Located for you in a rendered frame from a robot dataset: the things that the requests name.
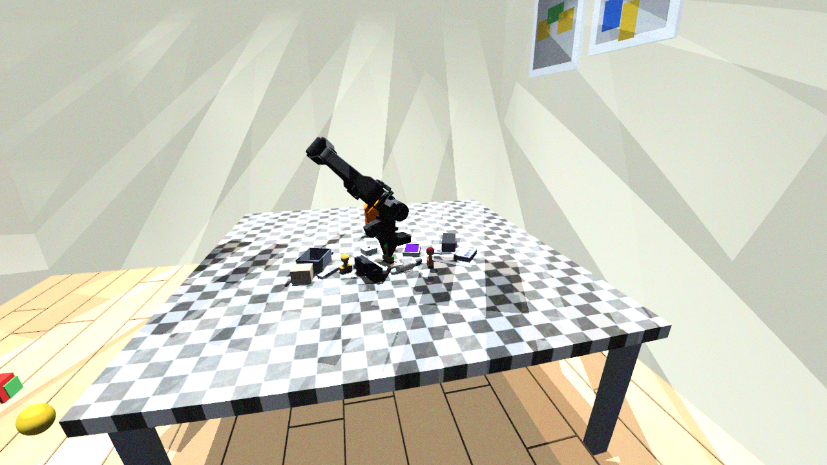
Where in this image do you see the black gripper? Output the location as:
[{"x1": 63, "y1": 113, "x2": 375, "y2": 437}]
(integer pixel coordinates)
[{"x1": 375, "y1": 214, "x2": 412, "y2": 258}]

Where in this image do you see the orange rubber stamp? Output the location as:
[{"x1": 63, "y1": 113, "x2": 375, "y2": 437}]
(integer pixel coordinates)
[{"x1": 339, "y1": 254, "x2": 352, "y2": 275}]

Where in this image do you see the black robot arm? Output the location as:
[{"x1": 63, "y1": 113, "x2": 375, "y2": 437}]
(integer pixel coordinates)
[{"x1": 306, "y1": 137, "x2": 409, "y2": 238}]

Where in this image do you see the white stamp pad tin with blue label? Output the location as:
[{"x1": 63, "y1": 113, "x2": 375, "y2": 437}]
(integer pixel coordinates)
[{"x1": 454, "y1": 247, "x2": 477, "y2": 263}]

